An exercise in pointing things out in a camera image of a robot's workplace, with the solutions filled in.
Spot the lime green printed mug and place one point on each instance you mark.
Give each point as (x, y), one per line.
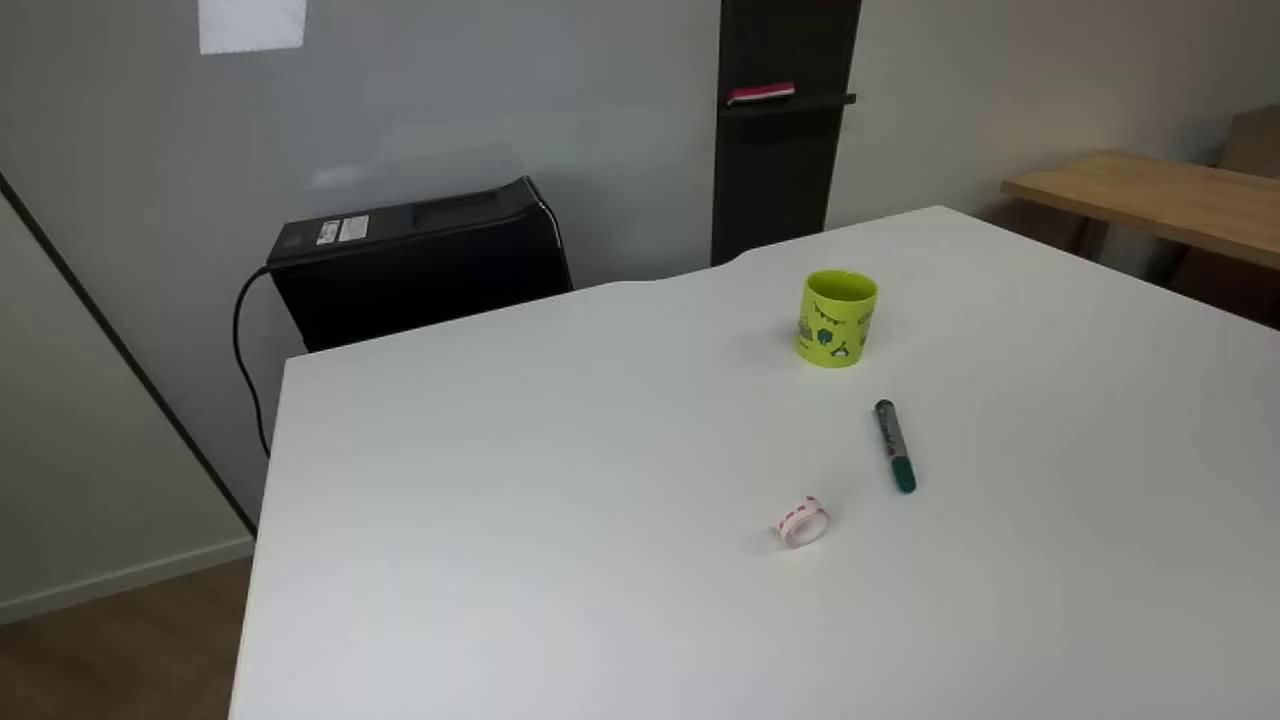
(837, 326)

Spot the black computer case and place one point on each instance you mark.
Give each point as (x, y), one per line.
(413, 264)

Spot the black diagonal wall strip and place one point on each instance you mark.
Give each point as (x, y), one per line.
(125, 351)

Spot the pink item on cabinet ledge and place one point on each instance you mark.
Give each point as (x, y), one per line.
(763, 94)

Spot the green capped marker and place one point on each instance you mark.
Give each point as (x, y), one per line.
(893, 447)

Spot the light wooden table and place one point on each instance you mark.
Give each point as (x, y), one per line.
(1161, 197)

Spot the tall black cabinet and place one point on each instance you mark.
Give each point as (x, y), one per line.
(781, 174)

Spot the small pink-white eraser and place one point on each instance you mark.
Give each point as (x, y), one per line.
(800, 523)

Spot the white paper sheet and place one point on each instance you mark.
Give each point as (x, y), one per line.
(251, 24)

